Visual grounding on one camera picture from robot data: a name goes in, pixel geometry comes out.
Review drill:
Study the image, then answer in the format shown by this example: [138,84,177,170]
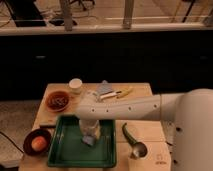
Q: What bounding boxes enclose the green plastic tray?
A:
[47,115,117,168]

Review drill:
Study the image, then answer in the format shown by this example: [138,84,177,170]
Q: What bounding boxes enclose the yellow handled utensil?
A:
[117,87,133,98]

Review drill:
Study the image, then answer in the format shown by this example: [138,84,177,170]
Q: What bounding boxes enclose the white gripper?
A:
[79,120,100,138]

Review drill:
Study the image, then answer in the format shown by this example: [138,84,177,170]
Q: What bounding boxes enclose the white paper cup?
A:
[69,78,82,94]

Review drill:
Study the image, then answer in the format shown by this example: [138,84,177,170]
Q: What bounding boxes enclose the orange fruit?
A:
[31,136,47,151]

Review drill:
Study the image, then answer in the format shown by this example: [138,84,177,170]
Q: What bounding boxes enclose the brown bowl with contents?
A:
[45,91,69,112]

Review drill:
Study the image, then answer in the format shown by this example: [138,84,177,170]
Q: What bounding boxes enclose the green handled metal scoop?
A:
[122,123,148,159]

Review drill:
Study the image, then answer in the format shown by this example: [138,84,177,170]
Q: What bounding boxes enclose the dark bowl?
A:
[23,129,51,156]

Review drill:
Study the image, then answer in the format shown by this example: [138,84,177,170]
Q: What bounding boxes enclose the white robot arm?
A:
[75,89,213,171]

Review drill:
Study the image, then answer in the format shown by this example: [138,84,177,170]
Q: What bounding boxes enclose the white handled knife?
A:
[98,91,122,100]

